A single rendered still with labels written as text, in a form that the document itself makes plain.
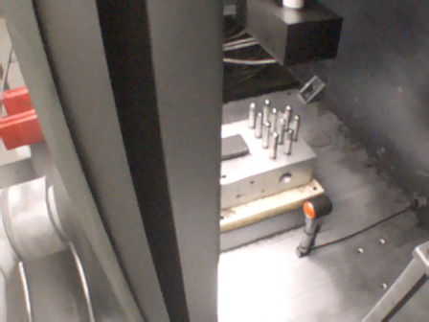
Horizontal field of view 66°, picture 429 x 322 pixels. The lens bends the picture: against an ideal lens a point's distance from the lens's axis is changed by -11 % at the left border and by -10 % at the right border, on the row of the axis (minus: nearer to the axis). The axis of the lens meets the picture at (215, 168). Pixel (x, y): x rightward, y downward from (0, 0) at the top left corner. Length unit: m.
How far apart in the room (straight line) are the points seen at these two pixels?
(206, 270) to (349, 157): 0.52
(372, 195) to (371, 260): 0.12
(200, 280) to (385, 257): 0.40
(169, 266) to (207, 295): 0.02
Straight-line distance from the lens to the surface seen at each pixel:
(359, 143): 0.69
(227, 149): 0.43
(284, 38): 0.34
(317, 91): 0.75
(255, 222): 0.47
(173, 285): 0.19
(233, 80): 0.75
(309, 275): 0.49
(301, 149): 0.46
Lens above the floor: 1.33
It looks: 46 degrees down
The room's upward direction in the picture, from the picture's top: straight up
